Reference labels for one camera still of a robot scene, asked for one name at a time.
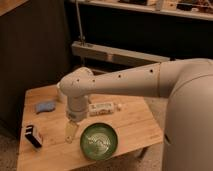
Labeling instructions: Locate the black and white box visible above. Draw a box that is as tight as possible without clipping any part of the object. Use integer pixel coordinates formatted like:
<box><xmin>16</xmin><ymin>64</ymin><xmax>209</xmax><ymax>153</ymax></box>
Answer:
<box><xmin>25</xmin><ymin>125</ymin><xmax>43</xmax><ymax>148</ymax></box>

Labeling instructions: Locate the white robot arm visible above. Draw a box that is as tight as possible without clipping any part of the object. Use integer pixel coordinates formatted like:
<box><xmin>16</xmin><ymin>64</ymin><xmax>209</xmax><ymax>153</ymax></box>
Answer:
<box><xmin>59</xmin><ymin>58</ymin><xmax>213</xmax><ymax>171</ymax></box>

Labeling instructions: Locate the long grey metal case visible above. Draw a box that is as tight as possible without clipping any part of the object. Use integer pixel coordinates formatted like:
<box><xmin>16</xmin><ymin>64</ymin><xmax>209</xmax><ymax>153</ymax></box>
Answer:
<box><xmin>71</xmin><ymin>41</ymin><xmax>170</xmax><ymax>66</ymax></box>

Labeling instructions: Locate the wooden table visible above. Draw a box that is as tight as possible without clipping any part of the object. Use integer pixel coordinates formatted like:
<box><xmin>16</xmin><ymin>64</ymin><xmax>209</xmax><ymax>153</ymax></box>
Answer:
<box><xmin>17</xmin><ymin>85</ymin><xmax>162</xmax><ymax>171</ymax></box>

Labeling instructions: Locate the background shelf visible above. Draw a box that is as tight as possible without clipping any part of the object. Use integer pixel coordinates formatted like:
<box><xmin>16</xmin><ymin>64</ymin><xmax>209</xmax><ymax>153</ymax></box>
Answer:
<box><xmin>68</xmin><ymin>0</ymin><xmax>213</xmax><ymax>21</ymax></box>

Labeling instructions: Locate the white tube with cap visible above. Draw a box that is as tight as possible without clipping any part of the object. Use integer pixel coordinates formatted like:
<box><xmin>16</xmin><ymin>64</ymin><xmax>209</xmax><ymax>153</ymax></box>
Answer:
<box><xmin>89</xmin><ymin>102</ymin><xmax>122</xmax><ymax>116</ymax></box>

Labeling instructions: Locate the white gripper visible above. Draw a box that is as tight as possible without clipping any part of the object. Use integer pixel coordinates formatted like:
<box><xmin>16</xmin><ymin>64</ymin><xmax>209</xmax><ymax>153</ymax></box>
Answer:
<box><xmin>65</xmin><ymin>96</ymin><xmax>88</xmax><ymax>143</ymax></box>

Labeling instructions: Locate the metal pole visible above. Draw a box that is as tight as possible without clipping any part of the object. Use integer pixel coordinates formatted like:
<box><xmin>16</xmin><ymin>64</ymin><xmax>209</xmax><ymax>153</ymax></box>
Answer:
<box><xmin>75</xmin><ymin>0</ymin><xmax>85</xmax><ymax>46</ymax></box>

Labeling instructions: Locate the green glass bowl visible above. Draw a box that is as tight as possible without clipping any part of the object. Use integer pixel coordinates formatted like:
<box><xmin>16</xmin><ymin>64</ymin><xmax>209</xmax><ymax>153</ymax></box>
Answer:
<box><xmin>80</xmin><ymin>123</ymin><xmax>118</xmax><ymax>161</ymax></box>

